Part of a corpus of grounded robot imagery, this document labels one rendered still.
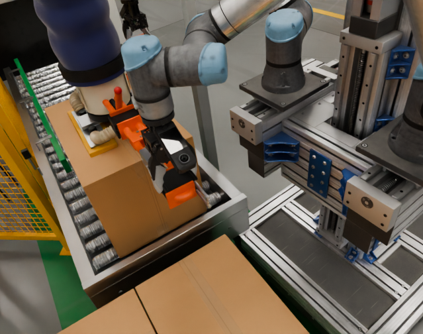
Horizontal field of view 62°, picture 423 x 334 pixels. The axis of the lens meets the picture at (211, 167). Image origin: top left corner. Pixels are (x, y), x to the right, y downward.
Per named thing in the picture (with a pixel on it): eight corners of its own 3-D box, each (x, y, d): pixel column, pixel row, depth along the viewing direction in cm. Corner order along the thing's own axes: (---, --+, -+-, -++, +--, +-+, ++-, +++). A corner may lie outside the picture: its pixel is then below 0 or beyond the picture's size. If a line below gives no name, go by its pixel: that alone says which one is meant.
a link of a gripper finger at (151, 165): (163, 175, 84) (169, 144, 80) (166, 179, 83) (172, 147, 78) (144, 177, 81) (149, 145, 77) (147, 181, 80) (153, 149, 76)
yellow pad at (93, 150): (68, 115, 143) (63, 105, 139) (91, 106, 146) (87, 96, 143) (91, 158, 120) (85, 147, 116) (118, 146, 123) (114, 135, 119)
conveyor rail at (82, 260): (14, 89, 292) (2, 69, 280) (20, 87, 294) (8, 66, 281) (99, 311, 137) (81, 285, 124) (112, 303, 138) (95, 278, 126)
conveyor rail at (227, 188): (89, 63, 313) (81, 42, 301) (94, 61, 315) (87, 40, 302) (236, 228, 158) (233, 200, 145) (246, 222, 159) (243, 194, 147)
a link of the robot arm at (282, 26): (261, 63, 115) (259, 21, 106) (271, 46, 124) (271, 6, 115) (297, 65, 111) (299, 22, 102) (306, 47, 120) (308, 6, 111)
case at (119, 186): (78, 175, 176) (44, 108, 149) (149, 143, 189) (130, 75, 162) (120, 259, 136) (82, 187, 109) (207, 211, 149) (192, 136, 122)
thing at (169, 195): (156, 189, 90) (151, 175, 86) (181, 177, 92) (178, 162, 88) (170, 209, 84) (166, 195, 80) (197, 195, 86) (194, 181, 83)
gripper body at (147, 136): (173, 138, 87) (163, 95, 79) (189, 156, 81) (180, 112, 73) (145, 150, 84) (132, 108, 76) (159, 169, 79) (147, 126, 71)
